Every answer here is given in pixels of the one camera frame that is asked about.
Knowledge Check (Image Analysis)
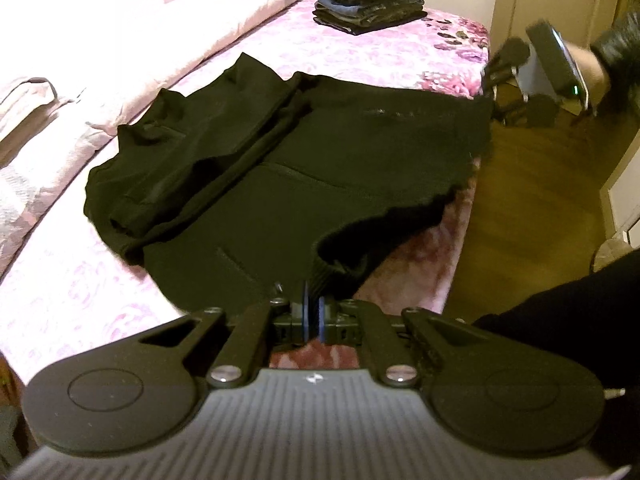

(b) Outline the black jacket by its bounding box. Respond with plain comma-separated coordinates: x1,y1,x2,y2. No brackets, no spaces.
84,51,496,312

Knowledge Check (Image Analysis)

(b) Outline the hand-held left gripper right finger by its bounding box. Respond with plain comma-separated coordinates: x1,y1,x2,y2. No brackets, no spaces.
316,295,482,389

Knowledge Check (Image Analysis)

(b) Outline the pink floral bed sheet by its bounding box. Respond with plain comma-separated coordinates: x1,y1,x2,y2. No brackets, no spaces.
0,0,493,376

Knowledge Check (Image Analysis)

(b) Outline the white cabinet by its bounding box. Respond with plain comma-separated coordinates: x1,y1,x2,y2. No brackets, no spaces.
599,122,640,252

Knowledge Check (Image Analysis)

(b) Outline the person's right forearm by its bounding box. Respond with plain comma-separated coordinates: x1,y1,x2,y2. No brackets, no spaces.
574,7,640,98

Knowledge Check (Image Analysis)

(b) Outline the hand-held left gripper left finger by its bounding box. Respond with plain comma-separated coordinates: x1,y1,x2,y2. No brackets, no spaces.
140,282,315,389

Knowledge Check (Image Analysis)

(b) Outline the person's black-clad leg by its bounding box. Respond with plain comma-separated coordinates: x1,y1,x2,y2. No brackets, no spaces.
472,249,640,480

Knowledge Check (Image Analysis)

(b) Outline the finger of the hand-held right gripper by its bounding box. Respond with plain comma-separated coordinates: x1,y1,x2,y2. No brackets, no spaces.
484,37,532,90
492,92,560,129

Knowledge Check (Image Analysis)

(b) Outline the pale pink quilt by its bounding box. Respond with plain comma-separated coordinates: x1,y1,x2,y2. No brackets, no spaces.
0,0,328,271

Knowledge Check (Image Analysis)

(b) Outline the pink cloth with grey trim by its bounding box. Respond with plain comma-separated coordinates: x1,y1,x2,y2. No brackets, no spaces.
0,76,96,171

